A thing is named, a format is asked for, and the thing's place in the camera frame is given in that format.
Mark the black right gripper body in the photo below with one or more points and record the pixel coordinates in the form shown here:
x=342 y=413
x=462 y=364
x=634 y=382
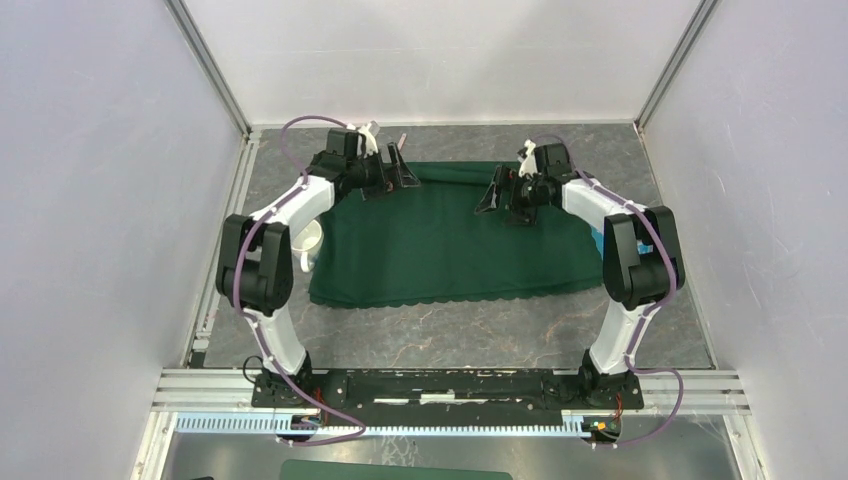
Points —
x=529 y=194

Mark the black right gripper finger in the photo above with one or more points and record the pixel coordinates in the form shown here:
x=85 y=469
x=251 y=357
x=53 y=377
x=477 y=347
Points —
x=498 y=186
x=521 y=216

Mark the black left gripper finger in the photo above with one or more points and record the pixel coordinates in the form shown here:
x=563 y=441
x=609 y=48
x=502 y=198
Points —
x=378 y=191
x=398 y=173

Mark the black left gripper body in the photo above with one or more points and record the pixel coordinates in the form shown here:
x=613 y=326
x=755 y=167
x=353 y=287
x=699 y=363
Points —
x=367 y=171

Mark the dark green cloth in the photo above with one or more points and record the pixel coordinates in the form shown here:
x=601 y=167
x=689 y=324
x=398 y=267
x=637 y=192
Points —
x=426 y=245

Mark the blue polka dot plate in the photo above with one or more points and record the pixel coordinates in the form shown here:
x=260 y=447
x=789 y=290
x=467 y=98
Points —
x=598 y=238

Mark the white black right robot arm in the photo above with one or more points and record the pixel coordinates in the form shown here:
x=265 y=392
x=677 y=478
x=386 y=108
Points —
x=641 y=256

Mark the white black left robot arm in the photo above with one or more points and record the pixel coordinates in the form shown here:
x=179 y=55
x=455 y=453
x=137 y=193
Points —
x=255 y=270

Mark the white blue mug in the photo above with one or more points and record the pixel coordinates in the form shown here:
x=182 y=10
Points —
x=306 y=246

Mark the green mat at bottom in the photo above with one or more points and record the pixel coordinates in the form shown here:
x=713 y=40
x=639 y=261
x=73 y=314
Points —
x=304 y=469

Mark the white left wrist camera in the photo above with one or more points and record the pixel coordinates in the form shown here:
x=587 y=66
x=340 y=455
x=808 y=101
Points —
x=367 y=132

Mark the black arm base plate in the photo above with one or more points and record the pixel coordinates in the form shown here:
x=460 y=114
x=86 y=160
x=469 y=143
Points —
x=465 y=397

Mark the blue slotted cable duct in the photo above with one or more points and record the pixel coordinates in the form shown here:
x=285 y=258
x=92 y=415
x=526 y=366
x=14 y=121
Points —
x=282 y=424

